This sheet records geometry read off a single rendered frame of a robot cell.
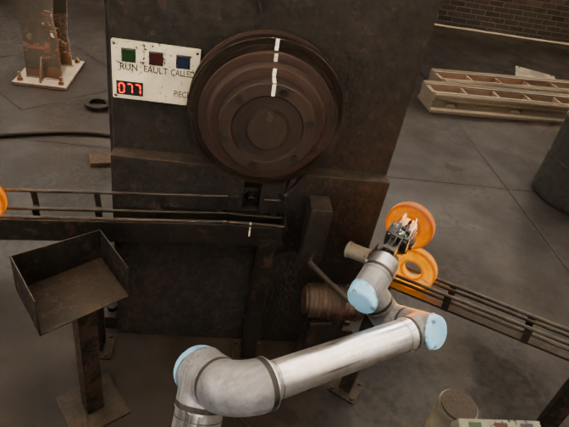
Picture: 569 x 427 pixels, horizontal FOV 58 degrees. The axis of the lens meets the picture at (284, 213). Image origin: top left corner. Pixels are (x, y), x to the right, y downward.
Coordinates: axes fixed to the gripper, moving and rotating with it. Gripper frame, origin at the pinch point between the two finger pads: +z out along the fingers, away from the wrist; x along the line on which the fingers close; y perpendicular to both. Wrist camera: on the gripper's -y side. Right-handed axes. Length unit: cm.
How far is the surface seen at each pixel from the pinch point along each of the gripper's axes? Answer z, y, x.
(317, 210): -7.7, -6.3, 29.6
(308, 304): -26.8, -32.5, 20.4
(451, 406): -36, -27, -34
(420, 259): -5.0, -9.8, -7.3
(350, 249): -7.9, -18.0, 15.7
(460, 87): 327, -168, 56
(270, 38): -6, 50, 50
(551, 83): 435, -199, -16
